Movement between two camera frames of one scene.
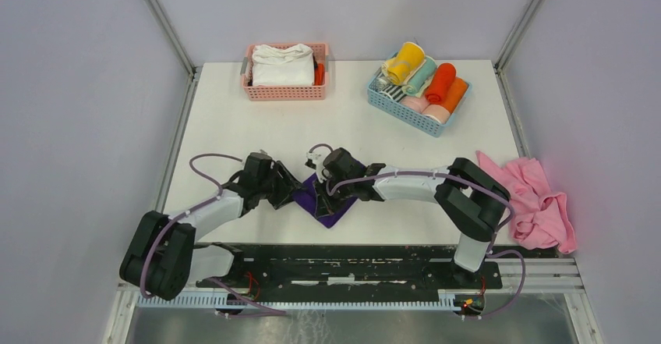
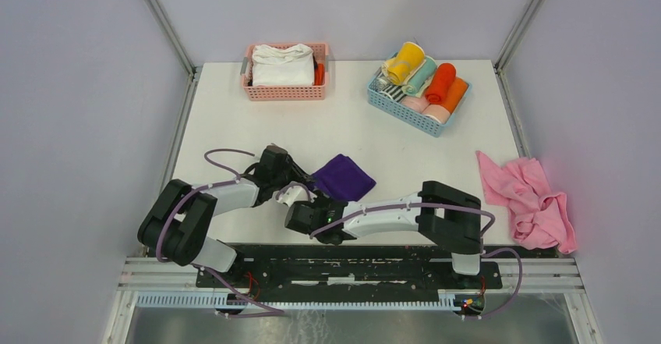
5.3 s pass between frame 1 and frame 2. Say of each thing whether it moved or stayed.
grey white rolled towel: stayed
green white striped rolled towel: stayed
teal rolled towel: stayed
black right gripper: moved
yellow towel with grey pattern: stayed
